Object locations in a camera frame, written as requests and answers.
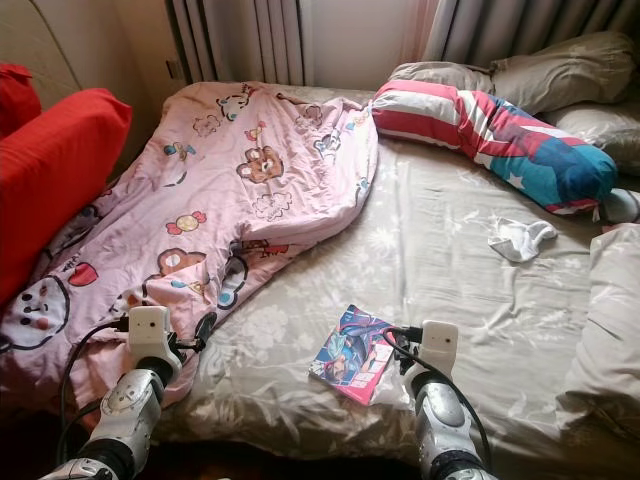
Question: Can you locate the beige floral bed sheet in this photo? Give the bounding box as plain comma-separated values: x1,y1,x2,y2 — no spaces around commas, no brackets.
160,88,640,466

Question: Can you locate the colourful manga book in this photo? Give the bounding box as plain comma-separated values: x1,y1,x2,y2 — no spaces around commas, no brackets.
308,304,398,406

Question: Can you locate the grey striped curtain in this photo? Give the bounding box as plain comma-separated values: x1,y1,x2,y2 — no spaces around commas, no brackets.
165,0,309,87

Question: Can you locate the white sock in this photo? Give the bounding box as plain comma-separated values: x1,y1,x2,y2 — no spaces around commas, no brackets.
488,217,558,264

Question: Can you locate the long red bolster cushion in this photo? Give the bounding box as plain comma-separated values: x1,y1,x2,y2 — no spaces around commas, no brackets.
0,88,133,301

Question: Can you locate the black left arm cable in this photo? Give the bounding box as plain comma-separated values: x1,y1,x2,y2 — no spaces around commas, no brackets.
58,316,131,466

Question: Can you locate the pink sheer curtain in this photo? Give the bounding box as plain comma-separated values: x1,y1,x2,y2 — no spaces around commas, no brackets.
400,0,443,63

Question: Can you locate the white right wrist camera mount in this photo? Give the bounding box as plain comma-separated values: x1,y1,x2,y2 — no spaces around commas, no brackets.
418,320,459,376

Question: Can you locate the beige folded duvet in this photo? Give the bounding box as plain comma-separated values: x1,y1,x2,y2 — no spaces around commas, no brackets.
555,222,640,446

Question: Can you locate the large red cushion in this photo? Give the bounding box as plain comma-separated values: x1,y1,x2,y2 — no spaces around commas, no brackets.
0,62,42,141

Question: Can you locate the pink cartoon print quilt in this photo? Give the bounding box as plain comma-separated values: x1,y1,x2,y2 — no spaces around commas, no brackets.
0,82,379,406

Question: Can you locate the striped colourful body pillow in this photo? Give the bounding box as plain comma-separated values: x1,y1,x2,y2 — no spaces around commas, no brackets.
372,80,619,216

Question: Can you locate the pale bluish white pillow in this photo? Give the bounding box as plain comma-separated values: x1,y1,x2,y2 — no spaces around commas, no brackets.
600,187,640,224

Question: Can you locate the beige floral pillow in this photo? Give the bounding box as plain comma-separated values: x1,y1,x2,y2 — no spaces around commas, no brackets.
542,100,640,179

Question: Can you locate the large beige pillow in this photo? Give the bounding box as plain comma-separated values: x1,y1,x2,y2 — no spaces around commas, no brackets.
490,30,638,113

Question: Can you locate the small beige pillow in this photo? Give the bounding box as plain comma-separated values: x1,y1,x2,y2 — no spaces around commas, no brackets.
388,62,496,96

